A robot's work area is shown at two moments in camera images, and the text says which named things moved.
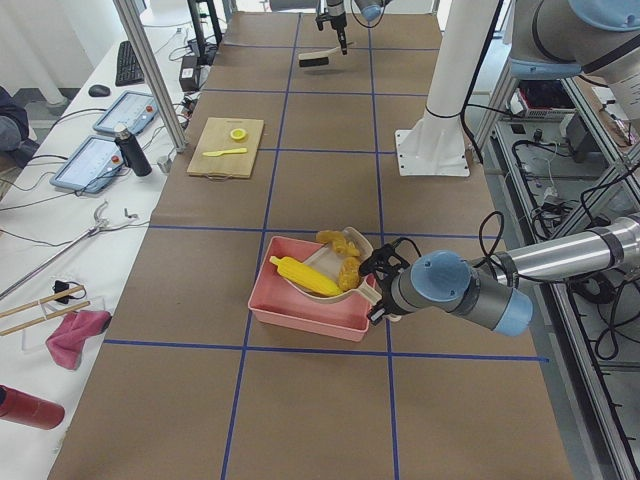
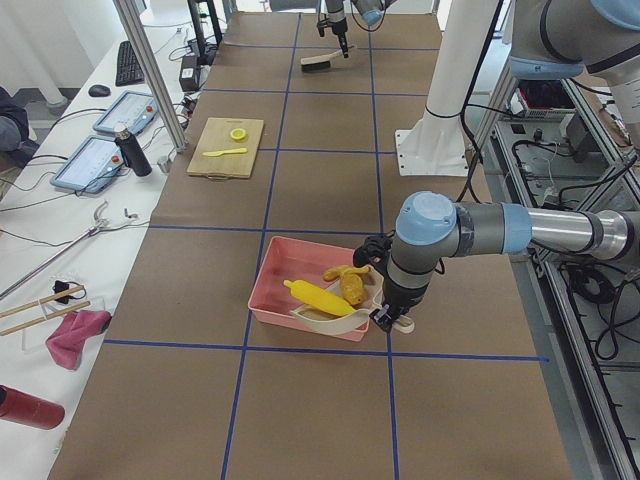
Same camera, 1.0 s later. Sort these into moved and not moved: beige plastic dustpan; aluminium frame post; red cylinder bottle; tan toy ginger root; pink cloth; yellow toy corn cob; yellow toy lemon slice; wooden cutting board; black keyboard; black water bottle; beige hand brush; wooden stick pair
Moved: tan toy ginger root; beige plastic dustpan; yellow toy corn cob; beige hand brush
Not moved: black keyboard; aluminium frame post; wooden stick pair; black water bottle; yellow toy lemon slice; red cylinder bottle; wooden cutting board; pink cloth
